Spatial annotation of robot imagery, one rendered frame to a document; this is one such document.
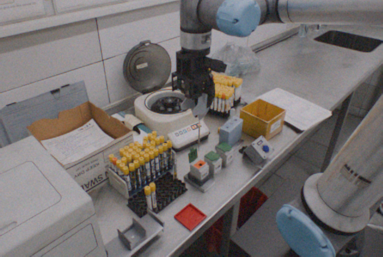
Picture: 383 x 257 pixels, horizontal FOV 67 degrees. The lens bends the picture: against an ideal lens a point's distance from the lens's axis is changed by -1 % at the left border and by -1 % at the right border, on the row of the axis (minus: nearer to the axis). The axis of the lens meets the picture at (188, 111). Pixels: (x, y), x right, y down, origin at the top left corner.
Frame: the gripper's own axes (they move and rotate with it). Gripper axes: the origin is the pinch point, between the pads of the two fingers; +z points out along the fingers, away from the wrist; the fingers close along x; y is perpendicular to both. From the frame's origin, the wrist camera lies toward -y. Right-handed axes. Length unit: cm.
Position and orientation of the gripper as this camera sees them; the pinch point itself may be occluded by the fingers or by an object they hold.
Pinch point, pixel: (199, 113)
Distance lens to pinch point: 82.4
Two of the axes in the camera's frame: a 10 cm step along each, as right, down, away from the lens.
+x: 7.4, 3.6, -5.7
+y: -6.7, 3.9, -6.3
